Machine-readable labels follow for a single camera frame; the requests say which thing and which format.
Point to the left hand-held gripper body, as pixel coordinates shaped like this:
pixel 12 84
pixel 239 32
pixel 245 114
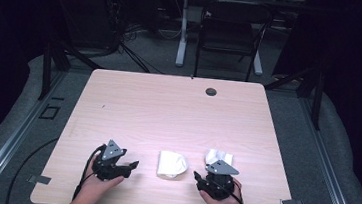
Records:
pixel 107 170

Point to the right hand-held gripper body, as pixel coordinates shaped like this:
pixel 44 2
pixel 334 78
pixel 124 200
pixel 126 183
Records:
pixel 218 182

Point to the white paper towel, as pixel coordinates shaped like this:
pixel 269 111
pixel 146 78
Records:
pixel 171 164
pixel 217 155

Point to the person's left hand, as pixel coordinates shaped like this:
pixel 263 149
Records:
pixel 95 187

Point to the grey tape strip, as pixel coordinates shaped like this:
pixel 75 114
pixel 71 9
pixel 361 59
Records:
pixel 291 203
pixel 40 179

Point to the black metal stand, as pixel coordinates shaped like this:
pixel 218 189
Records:
pixel 47 69
pixel 317 95

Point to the white desk with legs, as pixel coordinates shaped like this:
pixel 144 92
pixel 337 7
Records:
pixel 183 32

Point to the black folding chair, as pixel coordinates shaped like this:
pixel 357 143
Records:
pixel 230 36

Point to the aluminium floor rail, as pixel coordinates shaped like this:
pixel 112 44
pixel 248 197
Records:
pixel 11 142
pixel 328 173

